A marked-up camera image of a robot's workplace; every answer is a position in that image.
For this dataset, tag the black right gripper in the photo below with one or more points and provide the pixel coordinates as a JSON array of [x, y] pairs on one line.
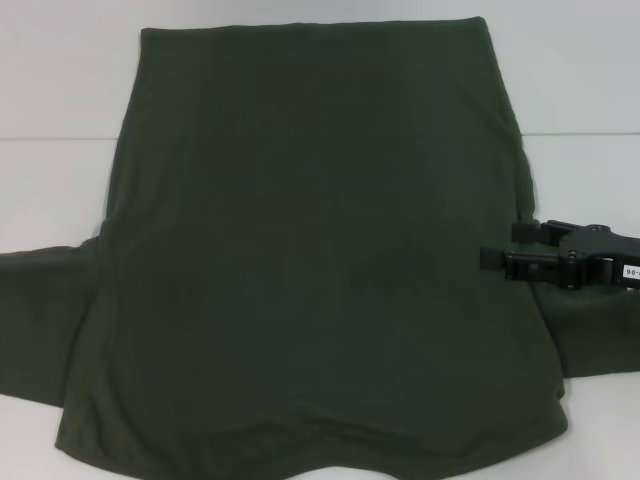
[[605, 260]]

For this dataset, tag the dark green shirt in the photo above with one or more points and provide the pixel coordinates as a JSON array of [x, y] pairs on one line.
[[300, 250]]

